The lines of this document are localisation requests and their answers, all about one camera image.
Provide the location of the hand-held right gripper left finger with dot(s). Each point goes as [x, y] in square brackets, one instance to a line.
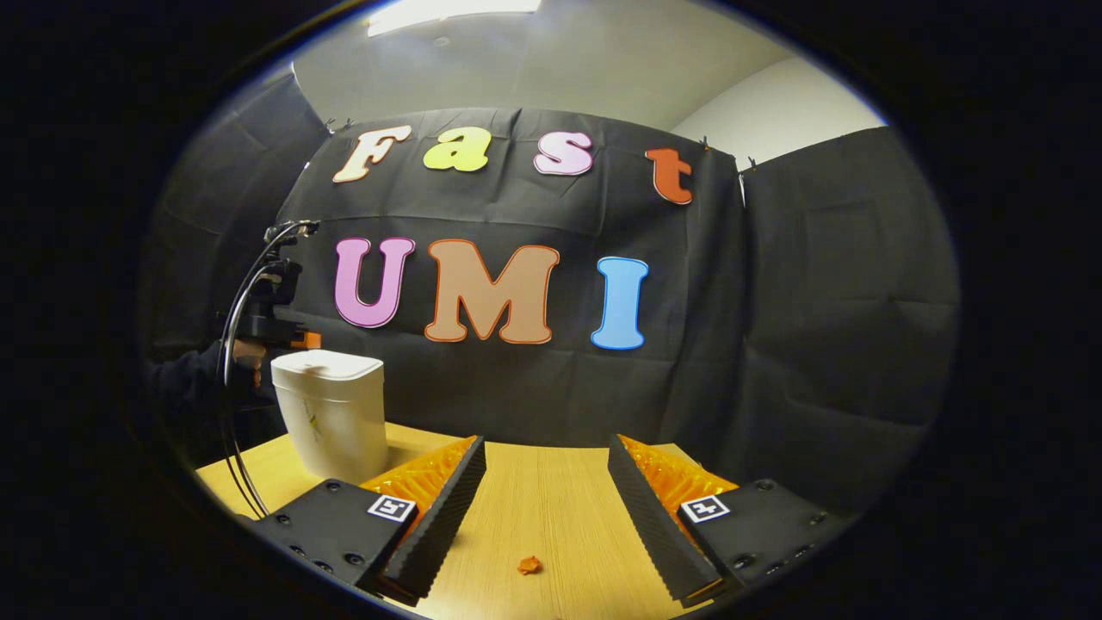
[448, 508]

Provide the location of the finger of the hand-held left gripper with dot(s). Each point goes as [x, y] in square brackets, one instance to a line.
[306, 341]

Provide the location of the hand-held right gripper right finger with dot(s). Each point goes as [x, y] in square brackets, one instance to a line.
[650, 517]

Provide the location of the white desktop garbage bin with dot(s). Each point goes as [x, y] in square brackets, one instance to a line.
[336, 422]

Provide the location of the orange paper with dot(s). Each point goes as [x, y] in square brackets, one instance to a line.
[529, 566]

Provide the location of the wooden desktop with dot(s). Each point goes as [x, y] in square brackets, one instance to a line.
[534, 499]

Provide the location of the black backdrop cloth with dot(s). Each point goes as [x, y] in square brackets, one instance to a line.
[775, 327]

